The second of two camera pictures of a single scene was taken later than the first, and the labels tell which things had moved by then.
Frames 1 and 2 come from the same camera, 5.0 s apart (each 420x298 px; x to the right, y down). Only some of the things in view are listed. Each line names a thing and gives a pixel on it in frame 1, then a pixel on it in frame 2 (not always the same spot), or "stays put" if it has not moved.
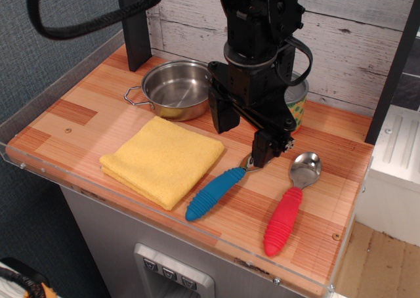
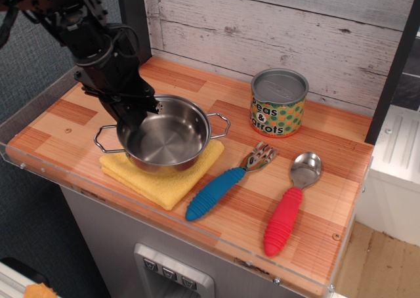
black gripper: (260, 95) → (116, 76)
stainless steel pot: (178, 90) → (177, 134)
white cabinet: (390, 198) stays put
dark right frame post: (396, 72) stays put
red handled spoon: (305, 169) stays put
